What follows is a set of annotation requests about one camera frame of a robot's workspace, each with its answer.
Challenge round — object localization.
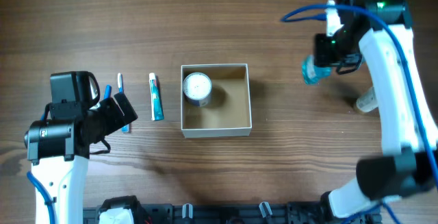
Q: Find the white cardboard box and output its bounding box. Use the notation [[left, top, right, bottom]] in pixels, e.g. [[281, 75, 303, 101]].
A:
[[180, 64, 253, 138]]

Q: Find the blue mouthwash bottle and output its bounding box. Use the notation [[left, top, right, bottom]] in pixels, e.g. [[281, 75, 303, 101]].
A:
[[302, 55, 332, 85]]

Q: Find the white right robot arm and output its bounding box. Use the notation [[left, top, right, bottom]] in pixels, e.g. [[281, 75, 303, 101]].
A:
[[292, 0, 437, 223]]

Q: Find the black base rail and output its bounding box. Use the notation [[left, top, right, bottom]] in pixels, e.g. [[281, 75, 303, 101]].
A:
[[83, 195, 383, 224]]

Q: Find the teal toothpaste tube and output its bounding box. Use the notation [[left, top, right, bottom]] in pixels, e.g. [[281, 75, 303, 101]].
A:
[[149, 73, 164, 121]]

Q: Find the white round jar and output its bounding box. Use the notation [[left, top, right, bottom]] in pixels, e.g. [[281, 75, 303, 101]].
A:
[[183, 72, 213, 107]]

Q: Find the white lotion tube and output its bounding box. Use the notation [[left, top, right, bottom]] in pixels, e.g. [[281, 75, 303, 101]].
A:
[[354, 86, 378, 114]]

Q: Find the blue white toothbrush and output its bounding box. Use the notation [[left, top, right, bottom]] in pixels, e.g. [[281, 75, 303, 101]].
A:
[[117, 73, 130, 134]]

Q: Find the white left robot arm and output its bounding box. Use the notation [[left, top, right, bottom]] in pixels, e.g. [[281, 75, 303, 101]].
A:
[[24, 71, 138, 223]]

